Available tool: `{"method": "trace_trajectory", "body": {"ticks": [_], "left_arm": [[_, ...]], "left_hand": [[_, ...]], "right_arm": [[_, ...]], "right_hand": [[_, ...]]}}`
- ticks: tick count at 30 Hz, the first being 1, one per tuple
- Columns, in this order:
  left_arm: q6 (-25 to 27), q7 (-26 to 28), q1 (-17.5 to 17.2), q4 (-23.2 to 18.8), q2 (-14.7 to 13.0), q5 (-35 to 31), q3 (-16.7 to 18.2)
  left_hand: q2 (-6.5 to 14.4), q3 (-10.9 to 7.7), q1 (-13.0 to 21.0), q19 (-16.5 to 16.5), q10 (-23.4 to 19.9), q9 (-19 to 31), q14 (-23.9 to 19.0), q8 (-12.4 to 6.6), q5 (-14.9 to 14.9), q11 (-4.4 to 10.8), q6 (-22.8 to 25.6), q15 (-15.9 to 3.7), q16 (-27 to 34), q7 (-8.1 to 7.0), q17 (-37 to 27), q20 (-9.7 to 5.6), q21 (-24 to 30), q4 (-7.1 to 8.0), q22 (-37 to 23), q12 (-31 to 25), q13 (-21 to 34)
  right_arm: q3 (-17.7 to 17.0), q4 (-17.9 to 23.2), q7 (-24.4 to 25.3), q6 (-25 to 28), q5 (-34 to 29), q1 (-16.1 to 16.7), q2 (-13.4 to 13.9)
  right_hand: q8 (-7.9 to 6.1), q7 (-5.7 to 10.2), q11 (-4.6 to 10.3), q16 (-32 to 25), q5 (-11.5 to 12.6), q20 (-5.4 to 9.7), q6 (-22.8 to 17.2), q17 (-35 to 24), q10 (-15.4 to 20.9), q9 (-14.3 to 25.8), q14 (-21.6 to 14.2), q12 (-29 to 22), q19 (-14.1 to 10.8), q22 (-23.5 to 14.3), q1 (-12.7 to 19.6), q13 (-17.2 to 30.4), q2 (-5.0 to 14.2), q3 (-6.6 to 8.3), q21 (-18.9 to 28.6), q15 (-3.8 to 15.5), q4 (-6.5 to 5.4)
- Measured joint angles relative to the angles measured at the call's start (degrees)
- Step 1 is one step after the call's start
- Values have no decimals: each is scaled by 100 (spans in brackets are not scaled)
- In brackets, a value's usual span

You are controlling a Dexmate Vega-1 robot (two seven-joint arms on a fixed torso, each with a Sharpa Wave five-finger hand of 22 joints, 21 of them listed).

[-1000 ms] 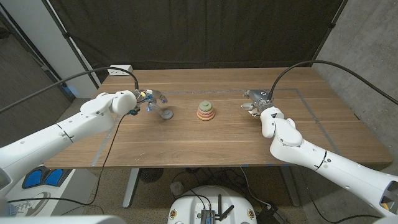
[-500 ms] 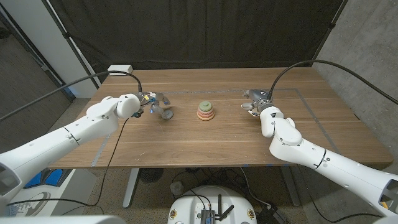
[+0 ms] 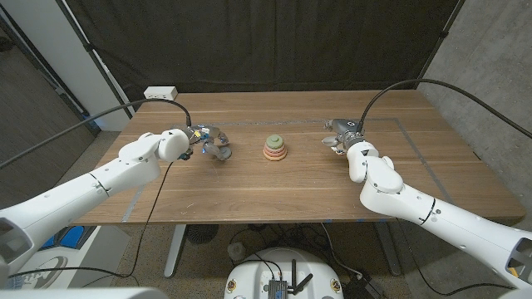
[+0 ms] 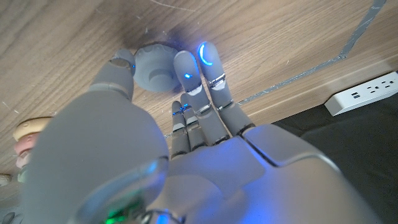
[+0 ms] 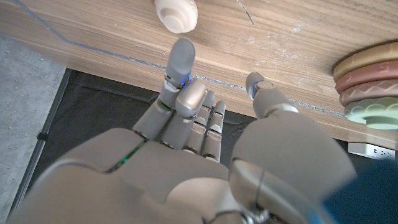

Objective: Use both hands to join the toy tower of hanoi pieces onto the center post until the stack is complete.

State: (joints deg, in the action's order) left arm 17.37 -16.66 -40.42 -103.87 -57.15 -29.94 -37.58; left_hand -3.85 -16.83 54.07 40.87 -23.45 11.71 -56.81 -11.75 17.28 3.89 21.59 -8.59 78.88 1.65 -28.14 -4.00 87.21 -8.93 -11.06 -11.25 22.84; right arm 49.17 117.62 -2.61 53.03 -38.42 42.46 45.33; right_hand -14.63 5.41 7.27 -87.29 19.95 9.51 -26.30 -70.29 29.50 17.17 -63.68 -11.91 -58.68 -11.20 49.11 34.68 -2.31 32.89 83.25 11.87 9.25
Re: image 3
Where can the small dark grey disc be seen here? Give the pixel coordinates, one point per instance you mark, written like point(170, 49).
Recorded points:
point(225, 154)

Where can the silver router with antennas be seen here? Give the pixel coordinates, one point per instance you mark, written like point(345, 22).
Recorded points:
point(277, 288)

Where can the black backdrop curtain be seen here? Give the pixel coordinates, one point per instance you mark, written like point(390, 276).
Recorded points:
point(249, 41)

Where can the sage green disc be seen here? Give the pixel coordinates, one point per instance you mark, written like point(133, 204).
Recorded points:
point(274, 142)

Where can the white table leg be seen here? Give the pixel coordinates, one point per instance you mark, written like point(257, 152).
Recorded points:
point(174, 249)

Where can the grey table leg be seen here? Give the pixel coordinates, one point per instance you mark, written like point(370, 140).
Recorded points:
point(386, 249)

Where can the small cream disc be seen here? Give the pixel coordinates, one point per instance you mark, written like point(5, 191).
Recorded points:
point(340, 150)

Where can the grey round floor object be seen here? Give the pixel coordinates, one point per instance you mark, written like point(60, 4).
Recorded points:
point(237, 251)

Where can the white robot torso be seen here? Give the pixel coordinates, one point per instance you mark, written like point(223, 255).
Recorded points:
point(249, 274)

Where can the white right robot shoulder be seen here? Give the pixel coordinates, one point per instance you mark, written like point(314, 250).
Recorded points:
point(519, 294)

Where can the black floor fan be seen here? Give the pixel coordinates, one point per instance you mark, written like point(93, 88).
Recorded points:
point(201, 233)

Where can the white left robot shoulder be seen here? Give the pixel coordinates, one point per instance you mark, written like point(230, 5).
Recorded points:
point(83, 294)

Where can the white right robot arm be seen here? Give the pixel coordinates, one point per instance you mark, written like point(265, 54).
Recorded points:
point(436, 216)

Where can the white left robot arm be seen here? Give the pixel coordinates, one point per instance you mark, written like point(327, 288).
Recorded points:
point(83, 195)

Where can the black power adapter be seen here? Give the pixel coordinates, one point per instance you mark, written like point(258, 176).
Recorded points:
point(359, 288)

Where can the dusty pink disc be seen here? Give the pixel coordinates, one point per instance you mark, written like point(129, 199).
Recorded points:
point(274, 150)

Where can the black backdrop stand pole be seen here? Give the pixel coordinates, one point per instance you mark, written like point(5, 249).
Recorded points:
point(444, 33)
point(88, 46)

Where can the large orange disc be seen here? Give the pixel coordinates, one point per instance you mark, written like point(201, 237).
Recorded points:
point(274, 159)

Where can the coral red disc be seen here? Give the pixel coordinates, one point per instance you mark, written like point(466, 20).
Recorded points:
point(274, 155)

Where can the blue black foot pedal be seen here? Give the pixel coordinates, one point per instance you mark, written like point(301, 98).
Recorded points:
point(50, 241)
point(72, 236)

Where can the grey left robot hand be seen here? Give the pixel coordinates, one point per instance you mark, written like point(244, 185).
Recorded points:
point(203, 135)

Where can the white power strip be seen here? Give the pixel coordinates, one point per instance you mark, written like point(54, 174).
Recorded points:
point(160, 92)

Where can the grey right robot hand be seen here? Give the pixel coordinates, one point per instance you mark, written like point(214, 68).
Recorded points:
point(345, 126)

